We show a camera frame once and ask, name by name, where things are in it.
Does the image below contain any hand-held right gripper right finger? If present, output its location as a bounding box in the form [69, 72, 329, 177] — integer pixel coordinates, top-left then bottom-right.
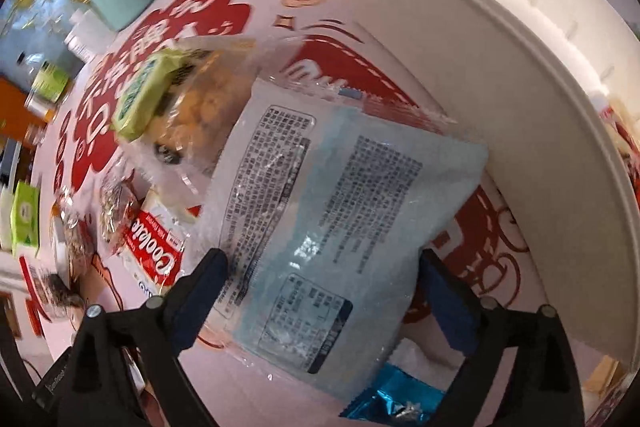
[417, 249, 586, 427]

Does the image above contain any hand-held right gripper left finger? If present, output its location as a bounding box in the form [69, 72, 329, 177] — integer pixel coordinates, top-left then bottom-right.
[32, 248, 231, 427]

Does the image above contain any clear mixed nut packet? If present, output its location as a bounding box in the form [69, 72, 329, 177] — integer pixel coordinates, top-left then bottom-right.
[97, 179, 141, 255]
[52, 202, 96, 278]

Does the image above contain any green label snack packet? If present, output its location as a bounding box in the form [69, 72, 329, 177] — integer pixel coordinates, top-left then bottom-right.
[110, 34, 301, 188]

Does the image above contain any white squeeze bottle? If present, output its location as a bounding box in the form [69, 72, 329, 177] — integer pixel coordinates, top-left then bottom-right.
[67, 12, 108, 58]

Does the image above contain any green label clear bottle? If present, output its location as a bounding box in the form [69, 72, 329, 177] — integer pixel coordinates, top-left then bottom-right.
[32, 62, 71, 102]

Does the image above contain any red white cookie packet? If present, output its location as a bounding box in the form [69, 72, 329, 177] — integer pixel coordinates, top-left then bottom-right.
[117, 189, 201, 300]

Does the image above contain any light blue snack bag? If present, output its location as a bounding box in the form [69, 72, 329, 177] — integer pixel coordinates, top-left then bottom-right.
[192, 79, 488, 413]

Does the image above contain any white plastic bin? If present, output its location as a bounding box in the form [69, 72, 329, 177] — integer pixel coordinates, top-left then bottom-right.
[325, 0, 640, 368]

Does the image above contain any green tissue box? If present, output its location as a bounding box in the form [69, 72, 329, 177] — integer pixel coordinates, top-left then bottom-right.
[0, 181, 41, 258]

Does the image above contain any blue foil snack packet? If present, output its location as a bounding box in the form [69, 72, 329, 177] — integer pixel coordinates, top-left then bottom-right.
[340, 364, 446, 423]

